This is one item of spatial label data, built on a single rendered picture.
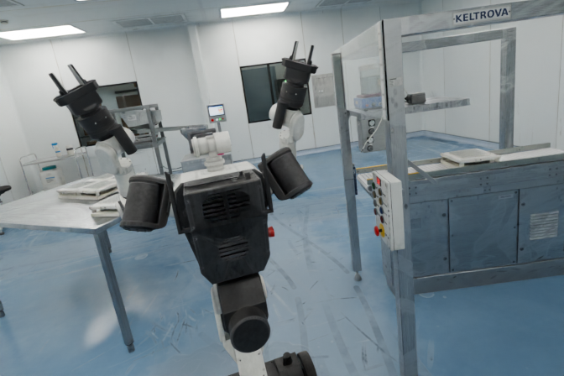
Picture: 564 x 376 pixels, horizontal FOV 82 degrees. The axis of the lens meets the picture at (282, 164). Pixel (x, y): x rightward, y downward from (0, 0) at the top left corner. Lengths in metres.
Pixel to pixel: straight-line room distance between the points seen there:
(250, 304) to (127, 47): 6.52
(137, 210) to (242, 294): 0.38
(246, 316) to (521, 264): 2.10
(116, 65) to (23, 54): 1.57
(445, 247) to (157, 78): 5.95
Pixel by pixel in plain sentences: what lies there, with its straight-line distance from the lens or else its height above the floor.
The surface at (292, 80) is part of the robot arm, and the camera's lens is 1.13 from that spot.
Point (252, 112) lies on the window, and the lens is 6.91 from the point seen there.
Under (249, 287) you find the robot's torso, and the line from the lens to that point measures 1.03.
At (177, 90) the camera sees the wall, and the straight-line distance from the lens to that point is 6.96.
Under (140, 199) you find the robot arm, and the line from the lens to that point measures 0.99.
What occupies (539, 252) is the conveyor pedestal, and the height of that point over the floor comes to 0.20.
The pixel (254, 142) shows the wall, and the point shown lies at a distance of 6.97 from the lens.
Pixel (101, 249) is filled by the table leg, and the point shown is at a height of 0.71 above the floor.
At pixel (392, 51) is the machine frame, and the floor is 1.53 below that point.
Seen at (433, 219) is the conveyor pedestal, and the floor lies 0.53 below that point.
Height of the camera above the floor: 1.46
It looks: 13 degrees down
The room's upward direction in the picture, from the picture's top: 8 degrees counter-clockwise
